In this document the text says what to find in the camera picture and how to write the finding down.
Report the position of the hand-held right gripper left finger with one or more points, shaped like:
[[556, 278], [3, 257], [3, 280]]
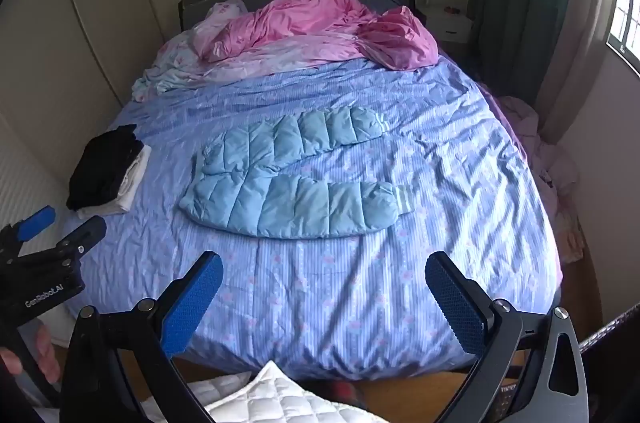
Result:
[[192, 303]]

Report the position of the beige sheer curtain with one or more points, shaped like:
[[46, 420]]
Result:
[[585, 28]]

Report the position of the window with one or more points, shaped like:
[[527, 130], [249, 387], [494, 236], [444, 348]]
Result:
[[625, 18]]

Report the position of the pink cloth pile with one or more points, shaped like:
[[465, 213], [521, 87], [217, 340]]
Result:
[[555, 173]]

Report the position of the pink duvet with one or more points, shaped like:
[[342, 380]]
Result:
[[300, 18]]

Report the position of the pink floral pyjama cloth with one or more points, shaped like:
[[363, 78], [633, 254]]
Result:
[[170, 63]]

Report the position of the white folded garment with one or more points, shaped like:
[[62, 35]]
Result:
[[132, 183]]

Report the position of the lavender bed sheet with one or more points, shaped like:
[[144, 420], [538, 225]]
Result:
[[350, 293]]

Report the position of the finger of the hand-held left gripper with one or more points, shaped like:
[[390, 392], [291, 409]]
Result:
[[85, 233], [35, 223]]

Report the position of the black folded clothes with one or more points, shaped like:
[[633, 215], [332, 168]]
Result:
[[100, 168]]

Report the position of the white nightstand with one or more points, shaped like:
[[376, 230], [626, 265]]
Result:
[[450, 25]]

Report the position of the white wardrobe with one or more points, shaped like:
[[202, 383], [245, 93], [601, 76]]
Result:
[[75, 28]]

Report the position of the light blue padded jacket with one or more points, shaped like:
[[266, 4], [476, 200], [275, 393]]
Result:
[[280, 198]]

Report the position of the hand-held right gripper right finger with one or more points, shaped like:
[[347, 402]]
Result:
[[455, 303]]

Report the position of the white quilted cloth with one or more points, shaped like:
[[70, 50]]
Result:
[[280, 403]]

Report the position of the person's left hand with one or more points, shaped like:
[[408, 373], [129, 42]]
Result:
[[47, 353]]

